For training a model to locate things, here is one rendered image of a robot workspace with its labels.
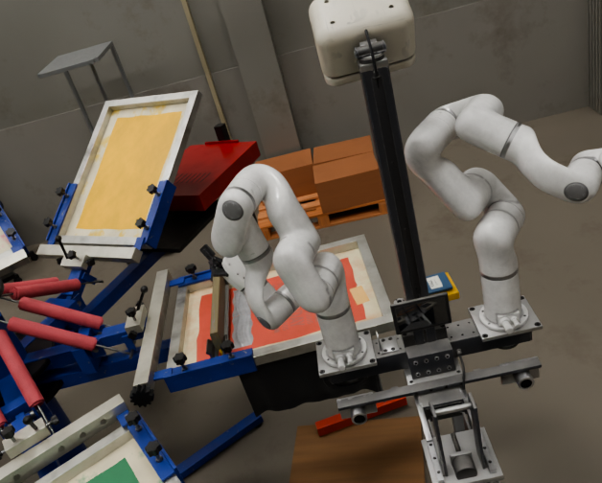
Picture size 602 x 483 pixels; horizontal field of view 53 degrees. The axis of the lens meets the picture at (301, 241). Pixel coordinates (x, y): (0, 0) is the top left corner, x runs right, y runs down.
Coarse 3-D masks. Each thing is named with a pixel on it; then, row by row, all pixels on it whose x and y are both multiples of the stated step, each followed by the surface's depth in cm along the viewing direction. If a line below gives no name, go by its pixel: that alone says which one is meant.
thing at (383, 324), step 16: (352, 240) 246; (368, 256) 233; (368, 272) 224; (192, 288) 248; (384, 288) 213; (176, 304) 238; (384, 304) 206; (176, 320) 228; (368, 320) 200; (384, 320) 198; (176, 336) 219; (304, 336) 202; (320, 336) 199; (176, 352) 212; (256, 352) 201; (272, 352) 199; (288, 352) 199; (304, 352) 200
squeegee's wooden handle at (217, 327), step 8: (216, 280) 232; (224, 280) 241; (216, 288) 227; (224, 288) 236; (216, 296) 222; (224, 296) 232; (216, 304) 218; (224, 304) 228; (216, 312) 213; (216, 320) 210; (216, 328) 206; (216, 336) 205; (216, 344) 206
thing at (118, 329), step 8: (104, 328) 226; (112, 328) 225; (120, 328) 224; (144, 328) 221; (104, 336) 222; (112, 336) 222; (120, 336) 222; (136, 336) 223; (104, 344) 223; (112, 344) 223
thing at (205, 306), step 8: (344, 264) 238; (352, 272) 232; (272, 280) 242; (280, 280) 240; (352, 280) 228; (232, 288) 244; (208, 296) 243; (232, 296) 239; (200, 304) 240; (208, 304) 239; (232, 304) 234; (200, 312) 235; (208, 312) 233; (232, 312) 230; (200, 320) 230; (208, 320) 229
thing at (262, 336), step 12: (348, 288) 224; (360, 312) 210; (228, 324) 224; (312, 324) 212; (204, 336) 221; (228, 336) 218; (264, 336) 212; (276, 336) 211; (288, 336) 209; (300, 336) 208; (204, 348) 215; (240, 348) 210; (252, 348) 209
